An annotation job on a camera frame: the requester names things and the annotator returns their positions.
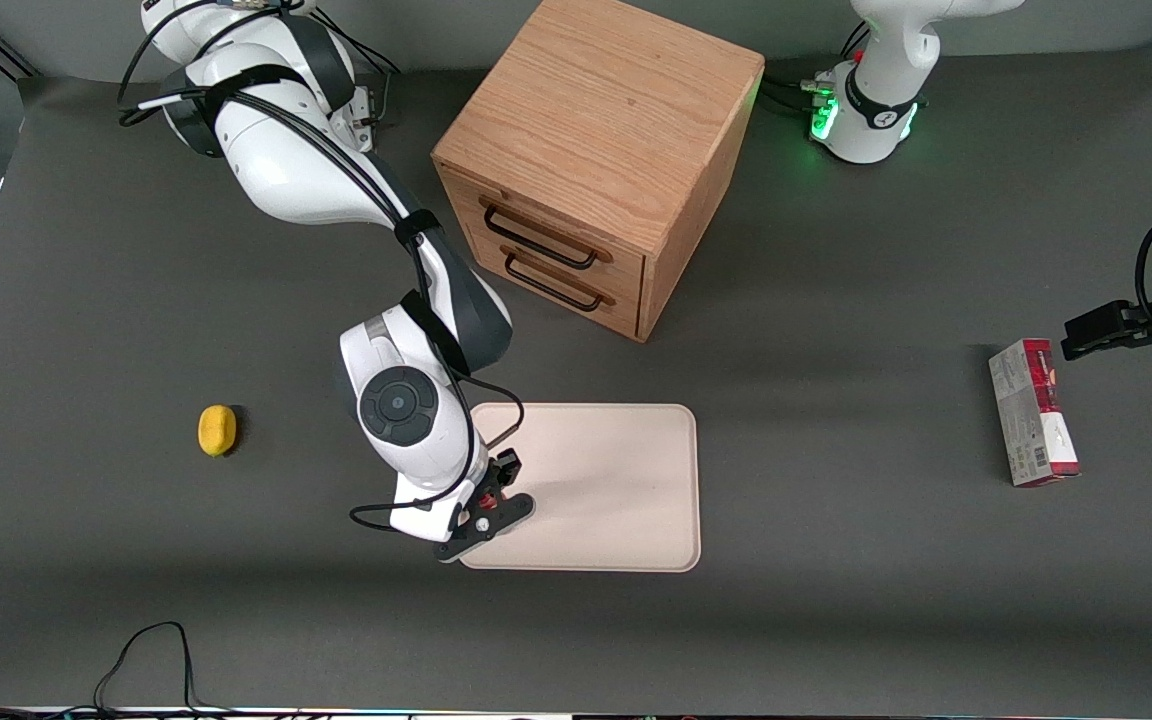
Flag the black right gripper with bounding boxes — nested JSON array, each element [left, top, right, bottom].
[[435, 449, 536, 564]]

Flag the beige plastic tray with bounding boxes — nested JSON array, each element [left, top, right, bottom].
[[458, 402, 702, 573]]

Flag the grey red carton box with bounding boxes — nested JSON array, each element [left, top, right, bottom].
[[988, 338, 1082, 488]]

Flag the wooden drawer front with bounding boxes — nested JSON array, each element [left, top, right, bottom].
[[439, 163, 649, 297], [469, 230, 645, 341]]

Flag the yellow lemon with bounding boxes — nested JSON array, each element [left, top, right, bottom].
[[198, 404, 238, 458]]

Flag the wooden drawer cabinet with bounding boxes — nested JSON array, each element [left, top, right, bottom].
[[431, 0, 766, 344]]

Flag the black metal drawer handle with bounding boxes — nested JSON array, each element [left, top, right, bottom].
[[502, 247, 617, 313], [480, 198, 614, 271]]

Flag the thin black table-edge cable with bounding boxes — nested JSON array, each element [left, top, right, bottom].
[[0, 621, 237, 717]]

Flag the black left base cables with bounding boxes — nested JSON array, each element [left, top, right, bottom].
[[764, 25, 872, 113]]

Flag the black base cables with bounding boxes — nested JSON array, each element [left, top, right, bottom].
[[764, 25, 872, 113], [314, 10, 405, 127]]

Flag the black right base cables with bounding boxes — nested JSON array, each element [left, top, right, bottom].
[[314, 10, 405, 127]]

